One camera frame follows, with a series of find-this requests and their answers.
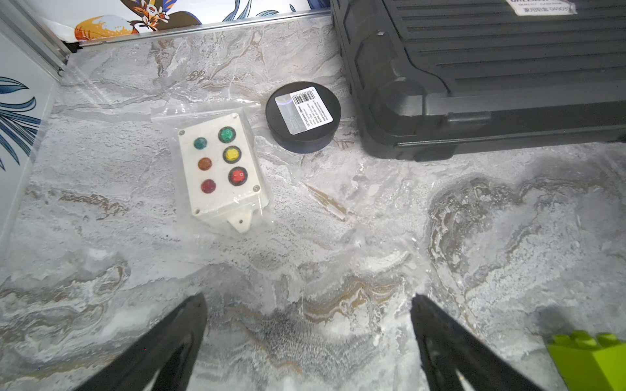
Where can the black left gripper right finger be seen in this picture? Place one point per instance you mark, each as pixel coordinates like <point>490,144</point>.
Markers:
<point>449,352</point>

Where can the black plastic tool case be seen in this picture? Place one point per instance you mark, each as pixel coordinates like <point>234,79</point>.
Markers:
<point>434,79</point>

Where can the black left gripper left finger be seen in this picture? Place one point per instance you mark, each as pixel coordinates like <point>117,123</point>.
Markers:
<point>163,357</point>

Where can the white button control box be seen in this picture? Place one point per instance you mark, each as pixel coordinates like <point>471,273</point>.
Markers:
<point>223,179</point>

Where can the green lego brick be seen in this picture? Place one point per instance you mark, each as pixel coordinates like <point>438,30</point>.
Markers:
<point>588,362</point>

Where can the black round tape roll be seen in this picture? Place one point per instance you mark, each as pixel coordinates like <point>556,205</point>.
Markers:
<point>303,116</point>

